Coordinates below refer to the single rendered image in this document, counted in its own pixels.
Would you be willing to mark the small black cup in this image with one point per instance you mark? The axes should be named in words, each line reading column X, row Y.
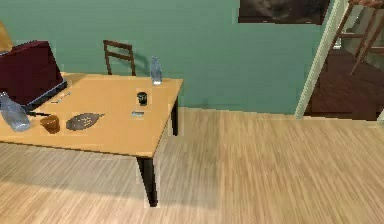
column 142, row 98

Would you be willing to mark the small grey flat card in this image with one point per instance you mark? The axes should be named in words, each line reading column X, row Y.
column 137, row 113

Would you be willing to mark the clear glass bottle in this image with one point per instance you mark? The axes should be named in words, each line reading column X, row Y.
column 13, row 115
column 155, row 71

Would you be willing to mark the wooden table with black legs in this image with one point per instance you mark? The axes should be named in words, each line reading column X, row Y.
column 110, row 110

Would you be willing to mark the dark brown wooden chair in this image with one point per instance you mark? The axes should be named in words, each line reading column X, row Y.
column 119, row 56

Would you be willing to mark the silver spoon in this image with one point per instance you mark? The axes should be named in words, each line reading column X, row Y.
column 61, row 97

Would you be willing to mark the brown cup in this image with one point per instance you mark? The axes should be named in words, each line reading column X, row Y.
column 50, row 124

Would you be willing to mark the black pen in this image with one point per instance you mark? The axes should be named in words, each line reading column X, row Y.
column 38, row 114

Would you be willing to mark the dark red open laptop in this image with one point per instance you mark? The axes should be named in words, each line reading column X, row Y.
column 26, row 71

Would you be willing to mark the brown wooden stool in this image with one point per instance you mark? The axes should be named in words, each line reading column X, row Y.
column 365, row 30

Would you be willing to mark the tan wooden chair back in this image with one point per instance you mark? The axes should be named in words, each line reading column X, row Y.
column 5, row 38

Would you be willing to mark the dark framed wall picture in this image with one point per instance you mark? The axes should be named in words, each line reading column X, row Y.
column 283, row 10

